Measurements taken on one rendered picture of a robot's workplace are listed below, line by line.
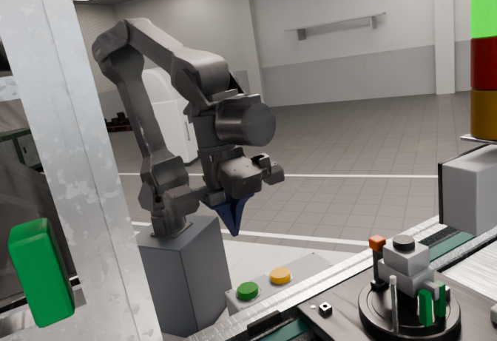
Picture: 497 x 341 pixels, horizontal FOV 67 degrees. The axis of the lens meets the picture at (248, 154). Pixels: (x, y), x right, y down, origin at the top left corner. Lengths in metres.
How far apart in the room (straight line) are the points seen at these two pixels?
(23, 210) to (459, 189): 0.38
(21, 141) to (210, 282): 6.12
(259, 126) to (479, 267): 0.55
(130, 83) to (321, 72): 7.70
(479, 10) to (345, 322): 0.45
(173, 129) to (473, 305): 4.58
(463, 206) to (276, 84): 8.33
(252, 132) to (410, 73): 7.63
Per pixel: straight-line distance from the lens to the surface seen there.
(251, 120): 0.48
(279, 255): 1.02
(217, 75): 0.54
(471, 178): 0.42
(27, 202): 0.25
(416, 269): 0.59
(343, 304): 0.67
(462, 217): 0.45
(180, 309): 0.79
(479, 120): 0.45
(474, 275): 0.85
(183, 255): 0.72
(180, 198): 0.54
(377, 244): 0.62
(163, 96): 5.03
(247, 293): 0.72
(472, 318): 0.67
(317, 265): 0.78
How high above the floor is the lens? 1.39
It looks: 16 degrees down
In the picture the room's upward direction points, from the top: 9 degrees counter-clockwise
